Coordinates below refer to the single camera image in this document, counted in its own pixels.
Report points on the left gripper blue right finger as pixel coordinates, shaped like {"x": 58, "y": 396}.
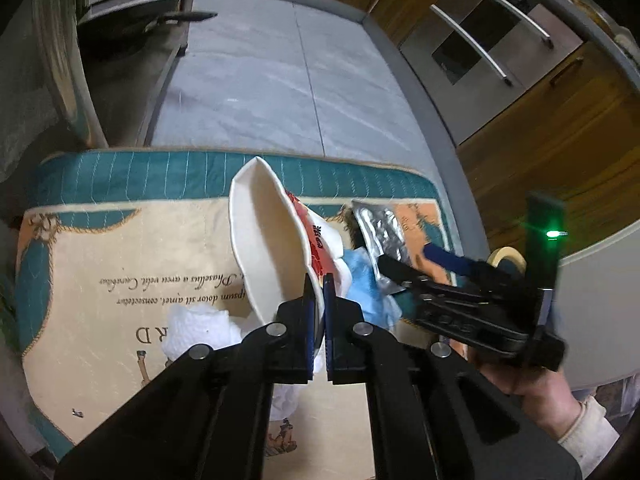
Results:
{"x": 329, "y": 299}

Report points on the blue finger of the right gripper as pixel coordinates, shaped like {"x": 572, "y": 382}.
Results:
{"x": 448, "y": 260}
{"x": 398, "y": 272}

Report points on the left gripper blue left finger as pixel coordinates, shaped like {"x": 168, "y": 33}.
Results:
{"x": 309, "y": 308}

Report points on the silver foil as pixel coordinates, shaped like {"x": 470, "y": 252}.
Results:
{"x": 383, "y": 236}

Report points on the red and white wrapper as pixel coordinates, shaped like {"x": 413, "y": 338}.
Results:
{"x": 326, "y": 248}

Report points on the white paper plate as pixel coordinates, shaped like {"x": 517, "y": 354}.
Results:
{"x": 269, "y": 242}

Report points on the white tissue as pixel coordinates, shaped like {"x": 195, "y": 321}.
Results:
{"x": 203, "y": 324}

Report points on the white sleeve forearm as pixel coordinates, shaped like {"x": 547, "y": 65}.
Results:
{"x": 591, "y": 437}

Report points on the yellow and blue trash bin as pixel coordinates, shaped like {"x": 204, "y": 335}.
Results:
{"x": 510, "y": 255}

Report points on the right hand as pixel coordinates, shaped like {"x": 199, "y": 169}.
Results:
{"x": 545, "y": 395}

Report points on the black tracker with green light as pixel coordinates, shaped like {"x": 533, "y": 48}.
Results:
{"x": 545, "y": 235}

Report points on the teal and cream printed mat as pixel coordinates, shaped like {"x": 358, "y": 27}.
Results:
{"x": 110, "y": 240}

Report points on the metal shelf rack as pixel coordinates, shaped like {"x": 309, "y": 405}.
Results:
{"x": 108, "y": 63}

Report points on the steel oven with handles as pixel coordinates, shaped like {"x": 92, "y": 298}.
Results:
{"x": 477, "y": 57}

